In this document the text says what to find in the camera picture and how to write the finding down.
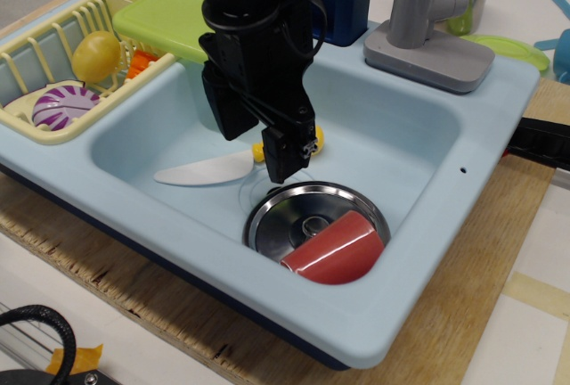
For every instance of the yellow toy lemon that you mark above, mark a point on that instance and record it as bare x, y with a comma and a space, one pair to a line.
96, 57

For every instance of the red plastic cup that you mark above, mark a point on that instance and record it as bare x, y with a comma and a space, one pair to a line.
343, 252

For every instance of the grey toy faucet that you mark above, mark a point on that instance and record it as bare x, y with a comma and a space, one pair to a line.
409, 46

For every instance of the green plastic plate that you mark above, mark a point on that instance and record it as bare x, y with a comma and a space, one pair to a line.
513, 49

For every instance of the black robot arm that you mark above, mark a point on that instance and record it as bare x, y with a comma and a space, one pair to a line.
228, 12

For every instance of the black clamp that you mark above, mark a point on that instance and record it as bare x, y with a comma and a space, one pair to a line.
541, 141

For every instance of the wooden base board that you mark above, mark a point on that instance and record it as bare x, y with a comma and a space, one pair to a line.
495, 312

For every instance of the orange toy carrot piece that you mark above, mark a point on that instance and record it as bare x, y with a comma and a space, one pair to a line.
140, 61

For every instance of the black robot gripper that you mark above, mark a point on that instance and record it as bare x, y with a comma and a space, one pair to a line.
254, 73

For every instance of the round steel pot lid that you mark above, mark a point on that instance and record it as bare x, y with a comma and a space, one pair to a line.
289, 216

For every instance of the cream dish drying rack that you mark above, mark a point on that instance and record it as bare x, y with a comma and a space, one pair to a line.
39, 58

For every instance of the green plastic cutting board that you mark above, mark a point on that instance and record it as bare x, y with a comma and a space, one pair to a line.
171, 26

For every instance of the white toy knife yellow handle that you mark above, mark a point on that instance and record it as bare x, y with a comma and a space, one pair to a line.
219, 170

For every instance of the light blue toy sink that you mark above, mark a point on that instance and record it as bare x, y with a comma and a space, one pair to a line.
410, 157

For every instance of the orange tape piece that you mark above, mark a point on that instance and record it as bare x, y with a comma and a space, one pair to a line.
87, 359

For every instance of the purple white toy cabbage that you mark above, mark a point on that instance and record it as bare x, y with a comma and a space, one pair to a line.
59, 106

